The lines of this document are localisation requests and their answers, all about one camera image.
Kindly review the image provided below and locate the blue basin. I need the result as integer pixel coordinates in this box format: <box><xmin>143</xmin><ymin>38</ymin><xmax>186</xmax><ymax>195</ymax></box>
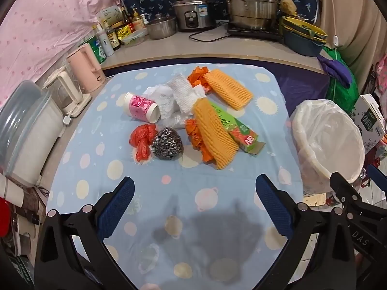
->
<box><xmin>283</xmin><ymin>32</ymin><xmax>325</xmax><ymax>57</ymax></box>

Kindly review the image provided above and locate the yellow foam net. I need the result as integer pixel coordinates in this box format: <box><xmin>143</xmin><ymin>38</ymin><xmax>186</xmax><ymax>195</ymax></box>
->
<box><xmin>205</xmin><ymin>69</ymin><xmax>254</xmax><ymax>111</ymax></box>
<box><xmin>193</xmin><ymin>98</ymin><xmax>239</xmax><ymax>170</ymax></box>

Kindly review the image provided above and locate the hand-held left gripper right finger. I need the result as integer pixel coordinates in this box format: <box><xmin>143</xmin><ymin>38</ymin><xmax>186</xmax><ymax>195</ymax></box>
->
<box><xmin>255</xmin><ymin>174</ymin><xmax>357</xmax><ymax>290</ymax></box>

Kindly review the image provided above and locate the yellow packet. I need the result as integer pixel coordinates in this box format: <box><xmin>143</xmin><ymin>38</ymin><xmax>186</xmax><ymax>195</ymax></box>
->
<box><xmin>116</xmin><ymin>26</ymin><xmax>131</xmax><ymax>41</ymax></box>

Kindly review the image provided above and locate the dark bottle with red label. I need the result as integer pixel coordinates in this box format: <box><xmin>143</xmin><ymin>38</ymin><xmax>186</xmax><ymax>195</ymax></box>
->
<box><xmin>121</xmin><ymin>6</ymin><xmax>135</xmax><ymax>34</ymax></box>

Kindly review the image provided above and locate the white plastic bottle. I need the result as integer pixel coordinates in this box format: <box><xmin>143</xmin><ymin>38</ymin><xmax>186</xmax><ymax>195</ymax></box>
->
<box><xmin>97</xmin><ymin>32</ymin><xmax>115</xmax><ymax>57</ymax></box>

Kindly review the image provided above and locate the purple cloth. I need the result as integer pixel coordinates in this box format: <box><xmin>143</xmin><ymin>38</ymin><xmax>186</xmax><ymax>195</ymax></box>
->
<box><xmin>317</xmin><ymin>53</ymin><xmax>354</xmax><ymax>89</ymax></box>

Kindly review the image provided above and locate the black power cable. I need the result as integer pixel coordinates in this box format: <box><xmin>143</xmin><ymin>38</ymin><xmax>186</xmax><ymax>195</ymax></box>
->
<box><xmin>189</xmin><ymin>21</ymin><xmax>231</xmax><ymax>42</ymax></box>

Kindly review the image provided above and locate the pink printed cloth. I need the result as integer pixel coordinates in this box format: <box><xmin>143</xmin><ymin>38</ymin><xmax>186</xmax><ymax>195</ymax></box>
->
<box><xmin>374</xmin><ymin>54</ymin><xmax>387</xmax><ymax>97</ymax></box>

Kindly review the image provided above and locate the pink and white paper cup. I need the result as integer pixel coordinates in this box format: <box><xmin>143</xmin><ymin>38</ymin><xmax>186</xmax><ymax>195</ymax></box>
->
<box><xmin>124</xmin><ymin>93</ymin><xmax>161</xmax><ymax>124</ymax></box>

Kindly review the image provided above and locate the pink electric kettle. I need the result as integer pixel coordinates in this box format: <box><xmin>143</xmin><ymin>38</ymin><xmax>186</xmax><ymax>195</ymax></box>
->
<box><xmin>67</xmin><ymin>43</ymin><xmax>106</xmax><ymax>94</ymax></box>

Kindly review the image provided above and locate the white milk carton box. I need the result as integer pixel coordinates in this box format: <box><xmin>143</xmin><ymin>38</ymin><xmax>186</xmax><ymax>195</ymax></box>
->
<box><xmin>354</xmin><ymin>94</ymin><xmax>387</xmax><ymax>158</ymax></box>

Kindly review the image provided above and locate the red plastic bag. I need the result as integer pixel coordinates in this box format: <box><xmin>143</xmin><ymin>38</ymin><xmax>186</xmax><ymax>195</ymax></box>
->
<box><xmin>129</xmin><ymin>124</ymin><xmax>158</xmax><ymax>162</ymax></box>

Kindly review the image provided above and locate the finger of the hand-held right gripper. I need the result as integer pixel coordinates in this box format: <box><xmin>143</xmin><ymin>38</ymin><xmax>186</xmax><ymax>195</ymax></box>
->
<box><xmin>329</xmin><ymin>172</ymin><xmax>387</xmax><ymax>227</ymax></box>
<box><xmin>367</xmin><ymin>165</ymin><xmax>387</xmax><ymax>192</ymax></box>

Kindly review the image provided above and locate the amber bottle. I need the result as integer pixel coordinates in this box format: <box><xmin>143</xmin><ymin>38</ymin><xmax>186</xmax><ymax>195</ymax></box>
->
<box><xmin>131</xmin><ymin>8</ymin><xmax>146</xmax><ymax>31</ymax></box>

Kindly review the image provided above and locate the orange plastic bag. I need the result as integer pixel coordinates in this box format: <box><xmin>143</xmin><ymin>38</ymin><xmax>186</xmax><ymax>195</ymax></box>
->
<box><xmin>185</xmin><ymin>118</ymin><xmax>219</xmax><ymax>165</ymax></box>
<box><xmin>187</xmin><ymin>66</ymin><xmax>213</xmax><ymax>93</ymax></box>

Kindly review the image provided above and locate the blue printed tablecloth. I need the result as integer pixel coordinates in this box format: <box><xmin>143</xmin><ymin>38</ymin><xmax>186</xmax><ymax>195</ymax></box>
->
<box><xmin>45</xmin><ymin>63</ymin><xmax>306</xmax><ymax>290</ymax></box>

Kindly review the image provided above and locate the green bag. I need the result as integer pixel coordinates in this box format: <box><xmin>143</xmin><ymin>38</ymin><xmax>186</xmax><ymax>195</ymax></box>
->
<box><xmin>322</xmin><ymin>45</ymin><xmax>360</xmax><ymax>112</ymax></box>

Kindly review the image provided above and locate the black induction cooker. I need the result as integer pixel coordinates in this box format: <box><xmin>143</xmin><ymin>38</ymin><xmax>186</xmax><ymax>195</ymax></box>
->
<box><xmin>227</xmin><ymin>24</ymin><xmax>285</xmax><ymax>42</ymax></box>

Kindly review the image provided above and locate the white foam net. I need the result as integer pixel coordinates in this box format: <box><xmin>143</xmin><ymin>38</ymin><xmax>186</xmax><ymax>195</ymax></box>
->
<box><xmin>168</xmin><ymin>73</ymin><xmax>202</xmax><ymax>116</ymax></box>

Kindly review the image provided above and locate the pink dotted curtain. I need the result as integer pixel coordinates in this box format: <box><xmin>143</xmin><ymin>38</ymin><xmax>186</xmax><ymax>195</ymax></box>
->
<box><xmin>0</xmin><ymin>0</ymin><xmax>127</xmax><ymax>106</ymax></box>

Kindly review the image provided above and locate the clear food container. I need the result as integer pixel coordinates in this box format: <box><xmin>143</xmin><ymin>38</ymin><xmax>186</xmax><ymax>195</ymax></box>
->
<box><xmin>122</xmin><ymin>29</ymin><xmax>149</xmax><ymax>46</ymax></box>

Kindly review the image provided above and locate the white bin with plastic liner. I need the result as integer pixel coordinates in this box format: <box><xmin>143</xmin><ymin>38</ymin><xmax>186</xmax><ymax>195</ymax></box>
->
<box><xmin>290</xmin><ymin>99</ymin><xmax>365</xmax><ymax>200</ymax></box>

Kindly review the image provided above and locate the plastic container with grey lid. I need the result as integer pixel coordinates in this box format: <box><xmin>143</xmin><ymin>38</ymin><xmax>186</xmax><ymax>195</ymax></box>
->
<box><xmin>0</xmin><ymin>80</ymin><xmax>65</xmax><ymax>186</ymax></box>

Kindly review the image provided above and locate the brown loofah sponge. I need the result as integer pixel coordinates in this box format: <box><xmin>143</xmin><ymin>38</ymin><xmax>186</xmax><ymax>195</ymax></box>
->
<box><xmin>279</xmin><ymin>0</ymin><xmax>297</xmax><ymax>15</ymax></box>

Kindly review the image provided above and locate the white tissue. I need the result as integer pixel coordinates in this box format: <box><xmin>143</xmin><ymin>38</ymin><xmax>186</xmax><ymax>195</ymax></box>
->
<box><xmin>143</xmin><ymin>85</ymin><xmax>179</xmax><ymax>120</ymax></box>

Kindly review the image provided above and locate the small steel pot with lid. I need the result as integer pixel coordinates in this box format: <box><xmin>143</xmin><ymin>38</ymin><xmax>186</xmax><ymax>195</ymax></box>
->
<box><xmin>146</xmin><ymin>14</ymin><xmax>177</xmax><ymax>40</ymax></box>

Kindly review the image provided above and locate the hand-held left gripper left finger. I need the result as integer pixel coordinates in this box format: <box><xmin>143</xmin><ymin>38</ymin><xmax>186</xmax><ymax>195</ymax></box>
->
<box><xmin>35</xmin><ymin>176</ymin><xmax>140</xmax><ymax>290</ymax></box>

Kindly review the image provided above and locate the steel wool scrubber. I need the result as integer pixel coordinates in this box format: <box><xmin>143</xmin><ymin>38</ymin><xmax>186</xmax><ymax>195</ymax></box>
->
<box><xmin>151</xmin><ymin>127</ymin><xmax>184</xmax><ymax>160</ymax></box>

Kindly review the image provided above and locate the dark soy sauce bottle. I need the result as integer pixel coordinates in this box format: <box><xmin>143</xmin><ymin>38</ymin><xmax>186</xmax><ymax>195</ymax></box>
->
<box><xmin>104</xmin><ymin>26</ymin><xmax>121</xmax><ymax>51</ymax></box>

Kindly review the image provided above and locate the white glass kettle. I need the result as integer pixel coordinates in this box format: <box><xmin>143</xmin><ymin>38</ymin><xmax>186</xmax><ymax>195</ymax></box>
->
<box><xmin>43</xmin><ymin>66</ymin><xmax>92</xmax><ymax>118</ymax></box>

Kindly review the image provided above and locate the green packet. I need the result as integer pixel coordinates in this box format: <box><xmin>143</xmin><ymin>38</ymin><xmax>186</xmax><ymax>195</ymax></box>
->
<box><xmin>79</xmin><ymin>36</ymin><xmax>106</xmax><ymax>65</ymax></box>

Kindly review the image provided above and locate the white and green box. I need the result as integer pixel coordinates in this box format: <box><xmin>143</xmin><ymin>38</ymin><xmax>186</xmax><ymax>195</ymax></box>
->
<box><xmin>96</xmin><ymin>6</ymin><xmax>121</xmax><ymax>29</ymax></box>

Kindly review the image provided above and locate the steel steamer pot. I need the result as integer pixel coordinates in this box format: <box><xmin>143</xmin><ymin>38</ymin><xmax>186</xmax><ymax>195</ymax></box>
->
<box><xmin>223</xmin><ymin>0</ymin><xmax>290</xmax><ymax>31</ymax></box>

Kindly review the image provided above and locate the steel rice cooker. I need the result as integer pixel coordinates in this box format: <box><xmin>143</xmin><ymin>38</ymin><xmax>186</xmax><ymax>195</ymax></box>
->
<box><xmin>173</xmin><ymin>0</ymin><xmax>216</xmax><ymax>32</ymax></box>

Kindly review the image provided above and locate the green cardboard box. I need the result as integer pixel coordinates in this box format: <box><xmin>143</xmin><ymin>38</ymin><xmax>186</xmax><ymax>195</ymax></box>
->
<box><xmin>208</xmin><ymin>101</ymin><xmax>267</xmax><ymax>157</ymax></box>

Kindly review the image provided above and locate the beige curtain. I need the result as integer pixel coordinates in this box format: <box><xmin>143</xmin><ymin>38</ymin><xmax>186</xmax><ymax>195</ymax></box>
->
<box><xmin>305</xmin><ymin>0</ymin><xmax>387</xmax><ymax>79</ymax></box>

